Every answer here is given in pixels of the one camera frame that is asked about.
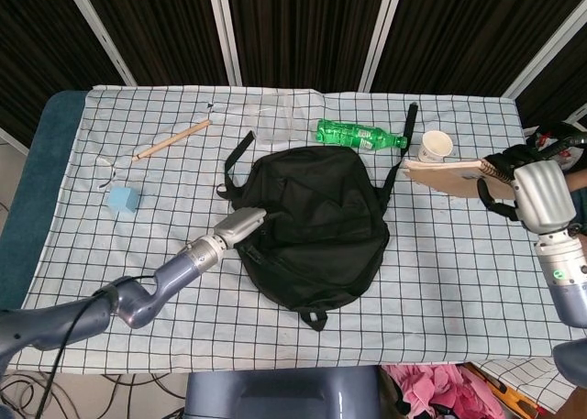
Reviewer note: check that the clear plastic container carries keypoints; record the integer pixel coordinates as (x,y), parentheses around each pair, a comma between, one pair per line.
(275,121)

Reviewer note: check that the teal table pad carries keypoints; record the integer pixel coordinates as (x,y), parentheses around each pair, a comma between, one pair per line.
(41,162)

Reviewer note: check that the wooden stick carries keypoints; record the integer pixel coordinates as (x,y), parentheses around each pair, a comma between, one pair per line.
(172,140)

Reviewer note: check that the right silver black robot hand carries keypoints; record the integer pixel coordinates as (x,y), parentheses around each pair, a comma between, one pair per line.
(543,199)

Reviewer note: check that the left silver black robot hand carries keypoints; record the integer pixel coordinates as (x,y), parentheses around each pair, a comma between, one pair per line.
(238,224)

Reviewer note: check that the brown spiral notebook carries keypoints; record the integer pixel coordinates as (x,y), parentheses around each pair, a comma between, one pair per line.
(449,176)

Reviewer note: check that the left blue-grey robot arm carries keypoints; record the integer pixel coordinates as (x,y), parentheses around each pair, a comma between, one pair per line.
(137,295)

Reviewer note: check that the blue-grey robot torso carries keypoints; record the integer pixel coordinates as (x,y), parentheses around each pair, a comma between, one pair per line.
(275,396)

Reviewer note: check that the dark folding partition screen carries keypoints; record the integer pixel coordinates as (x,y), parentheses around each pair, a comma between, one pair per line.
(302,25)

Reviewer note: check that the white paper cup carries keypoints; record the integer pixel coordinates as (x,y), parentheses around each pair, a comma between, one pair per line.
(433,146)

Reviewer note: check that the pink cloth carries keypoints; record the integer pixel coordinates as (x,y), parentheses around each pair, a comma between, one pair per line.
(435,391)

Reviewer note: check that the black backpack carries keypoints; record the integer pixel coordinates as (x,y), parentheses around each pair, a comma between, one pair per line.
(321,217)

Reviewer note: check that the light blue foam cube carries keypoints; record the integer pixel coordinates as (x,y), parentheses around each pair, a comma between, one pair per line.
(124,201)

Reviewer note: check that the seated person in jeans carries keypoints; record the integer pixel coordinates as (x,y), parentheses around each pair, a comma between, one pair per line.
(580,180)

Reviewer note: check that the yellow orange box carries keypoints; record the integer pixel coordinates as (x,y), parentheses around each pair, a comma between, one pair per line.
(495,393)

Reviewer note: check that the red white plastic bag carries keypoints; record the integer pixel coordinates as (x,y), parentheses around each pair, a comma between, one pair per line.
(573,151)

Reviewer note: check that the green plastic bottle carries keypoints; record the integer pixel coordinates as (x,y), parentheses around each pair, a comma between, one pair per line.
(348,134)

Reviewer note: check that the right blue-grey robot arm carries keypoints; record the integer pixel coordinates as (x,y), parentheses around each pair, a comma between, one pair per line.
(566,281)

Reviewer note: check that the clear eyeglasses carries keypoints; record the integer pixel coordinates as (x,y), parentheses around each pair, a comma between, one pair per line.
(110,173)

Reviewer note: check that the white black checked tablecloth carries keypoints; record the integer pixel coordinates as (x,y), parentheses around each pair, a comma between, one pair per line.
(183,162)

